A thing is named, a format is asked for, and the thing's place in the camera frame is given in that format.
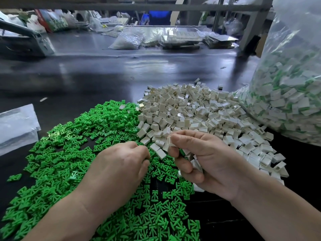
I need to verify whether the blue crate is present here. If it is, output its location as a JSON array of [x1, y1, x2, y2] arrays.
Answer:
[[142, 11, 172, 25]]

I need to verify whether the small clear bag of parts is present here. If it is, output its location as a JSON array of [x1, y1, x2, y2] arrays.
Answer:
[[108, 31, 144, 50]]

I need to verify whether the dark flat tray stack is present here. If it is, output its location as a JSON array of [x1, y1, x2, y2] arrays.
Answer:
[[204, 33, 239, 49]]

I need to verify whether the person's left hand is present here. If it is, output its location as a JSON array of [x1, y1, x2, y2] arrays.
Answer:
[[75, 141, 151, 223]]

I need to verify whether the pile of green plastic clips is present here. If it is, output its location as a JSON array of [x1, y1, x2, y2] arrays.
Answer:
[[0, 100, 201, 241]]

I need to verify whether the person's right hand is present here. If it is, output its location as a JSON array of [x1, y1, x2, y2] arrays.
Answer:
[[168, 129, 257, 203]]

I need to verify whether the person's left forearm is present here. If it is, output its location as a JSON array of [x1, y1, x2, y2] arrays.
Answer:
[[22, 198, 103, 241]]

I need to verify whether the pile of white plastic caps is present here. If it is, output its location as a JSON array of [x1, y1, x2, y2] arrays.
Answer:
[[136, 81, 290, 193]]

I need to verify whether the grey heat sealer machine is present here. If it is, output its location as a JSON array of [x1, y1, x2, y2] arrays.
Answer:
[[0, 20, 56, 58]]

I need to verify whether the stack of clear flat bags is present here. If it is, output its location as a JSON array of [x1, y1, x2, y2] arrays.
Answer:
[[0, 103, 42, 157]]

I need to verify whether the clear plastic bag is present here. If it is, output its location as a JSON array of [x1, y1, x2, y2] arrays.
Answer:
[[237, 0, 321, 146]]

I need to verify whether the small white plastic part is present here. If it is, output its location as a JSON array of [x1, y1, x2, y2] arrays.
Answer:
[[190, 157, 203, 172]]

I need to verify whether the person's right forearm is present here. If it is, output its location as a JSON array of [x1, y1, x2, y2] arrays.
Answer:
[[233, 175, 321, 241]]

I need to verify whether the grey metal horizontal bar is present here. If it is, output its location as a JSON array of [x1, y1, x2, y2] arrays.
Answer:
[[0, 2, 272, 12]]

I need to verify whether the grey metal slanted post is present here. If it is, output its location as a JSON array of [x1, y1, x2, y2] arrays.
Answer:
[[238, 0, 274, 53]]

